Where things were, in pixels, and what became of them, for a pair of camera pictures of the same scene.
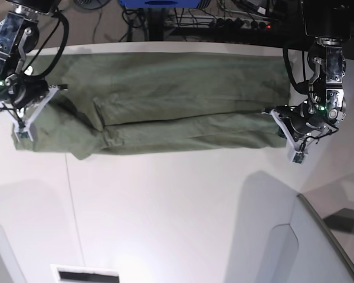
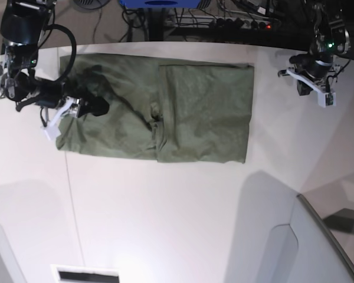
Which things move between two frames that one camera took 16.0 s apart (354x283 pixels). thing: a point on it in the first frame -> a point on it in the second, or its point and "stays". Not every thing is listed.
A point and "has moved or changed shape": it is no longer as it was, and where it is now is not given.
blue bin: (160, 3) stays
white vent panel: (67, 274) stays
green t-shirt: (139, 103) has moved or changed shape
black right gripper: (303, 118) -> (316, 65)
